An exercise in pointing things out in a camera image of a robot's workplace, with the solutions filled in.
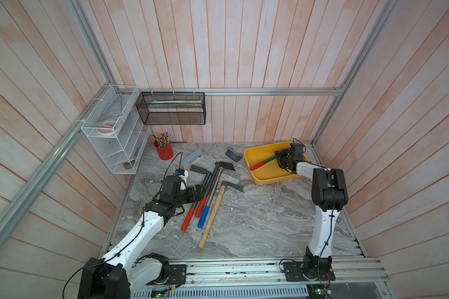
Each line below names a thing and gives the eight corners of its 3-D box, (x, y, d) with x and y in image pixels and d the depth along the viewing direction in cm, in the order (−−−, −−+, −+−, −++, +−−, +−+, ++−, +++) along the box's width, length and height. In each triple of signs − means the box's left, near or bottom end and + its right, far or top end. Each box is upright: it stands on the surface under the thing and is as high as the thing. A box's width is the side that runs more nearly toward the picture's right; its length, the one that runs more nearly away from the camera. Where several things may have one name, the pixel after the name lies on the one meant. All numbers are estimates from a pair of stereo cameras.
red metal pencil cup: (157, 160, 114) (152, 148, 105) (159, 152, 118) (154, 139, 110) (172, 160, 114) (168, 148, 105) (173, 152, 118) (170, 139, 110)
